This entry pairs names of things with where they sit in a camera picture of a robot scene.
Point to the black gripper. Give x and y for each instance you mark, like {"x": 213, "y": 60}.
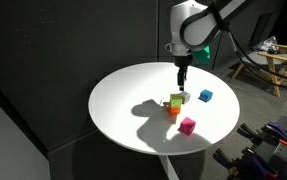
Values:
{"x": 183, "y": 61}

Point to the lime green block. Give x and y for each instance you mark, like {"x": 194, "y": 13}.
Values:
{"x": 175, "y": 100}

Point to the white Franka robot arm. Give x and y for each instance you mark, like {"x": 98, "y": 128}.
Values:
{"x": 196, "y": 26}

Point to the grey block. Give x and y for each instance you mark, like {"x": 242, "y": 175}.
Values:
{"x": 185, "y": 97}

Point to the blue block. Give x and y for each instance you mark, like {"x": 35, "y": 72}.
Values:
{"x": 205, "y": 95}

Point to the orange block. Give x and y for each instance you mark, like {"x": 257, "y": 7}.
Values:
{"x": 173, "y": 111}

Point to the magenta block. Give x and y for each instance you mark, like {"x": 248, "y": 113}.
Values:
{"x": 187, "y": 126}

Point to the white table base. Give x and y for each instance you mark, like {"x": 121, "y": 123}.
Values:
{"x": 169, "y": 166}

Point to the crumpled clear plastic bag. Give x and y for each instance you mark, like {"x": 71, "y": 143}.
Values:
{"x": 268, "y": 43}

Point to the wooden chair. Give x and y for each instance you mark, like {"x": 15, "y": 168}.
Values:
{"x": 276, "y": 63}

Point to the purple orange spring clamp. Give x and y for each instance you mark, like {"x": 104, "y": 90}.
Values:
{"x": 249, "y": 163}
{"x": 278, "y": 131}

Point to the teal green wrist camera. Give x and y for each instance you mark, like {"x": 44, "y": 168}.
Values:
{"x": 203, "y": 55}

